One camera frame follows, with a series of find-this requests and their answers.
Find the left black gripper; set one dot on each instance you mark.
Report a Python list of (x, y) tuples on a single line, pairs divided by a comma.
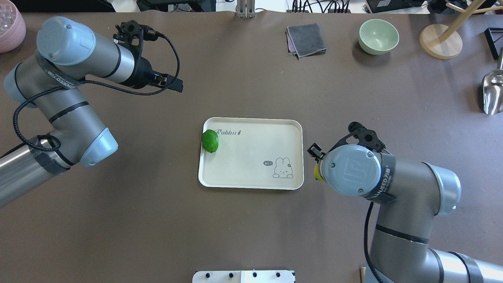
[(144, 73)]

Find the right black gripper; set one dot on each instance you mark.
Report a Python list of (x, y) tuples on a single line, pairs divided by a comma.
[(314, 151)]

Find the yellow lemon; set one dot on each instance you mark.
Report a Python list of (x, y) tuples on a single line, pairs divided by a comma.
[(317, 173)]

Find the green lime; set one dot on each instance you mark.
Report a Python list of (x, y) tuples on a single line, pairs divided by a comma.
[(210, 141)]

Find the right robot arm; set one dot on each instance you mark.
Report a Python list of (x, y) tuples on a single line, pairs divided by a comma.
[(404, 196)]

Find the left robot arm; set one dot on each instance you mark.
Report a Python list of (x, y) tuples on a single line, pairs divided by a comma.
[(57, 126)]

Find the beige rabbit tray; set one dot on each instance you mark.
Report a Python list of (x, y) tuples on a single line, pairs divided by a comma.
[(254, 153)]

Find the pink folded cloth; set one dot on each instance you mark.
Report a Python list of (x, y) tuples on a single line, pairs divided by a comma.
[(291, 47)]

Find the grey folded cloth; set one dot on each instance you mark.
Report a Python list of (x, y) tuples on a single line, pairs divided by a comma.
[(307, 39)]

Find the bamboo cutting board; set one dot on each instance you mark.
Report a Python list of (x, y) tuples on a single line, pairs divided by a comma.
[(362, 271)]

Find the light green bowl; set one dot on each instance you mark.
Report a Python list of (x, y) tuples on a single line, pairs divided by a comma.
[(378, 37)]

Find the pink bowl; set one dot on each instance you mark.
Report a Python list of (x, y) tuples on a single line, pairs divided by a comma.
[(12, 26)]

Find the wooden mug tree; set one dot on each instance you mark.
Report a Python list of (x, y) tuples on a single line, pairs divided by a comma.
[(443, 42)]

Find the silver metal scoop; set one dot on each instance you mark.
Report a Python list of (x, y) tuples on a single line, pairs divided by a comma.
[(493, 89)]

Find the wine glass rack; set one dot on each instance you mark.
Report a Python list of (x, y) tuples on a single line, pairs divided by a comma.
[(492, 36)]

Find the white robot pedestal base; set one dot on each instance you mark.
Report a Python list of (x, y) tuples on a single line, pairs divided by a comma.
[(245, 276)]

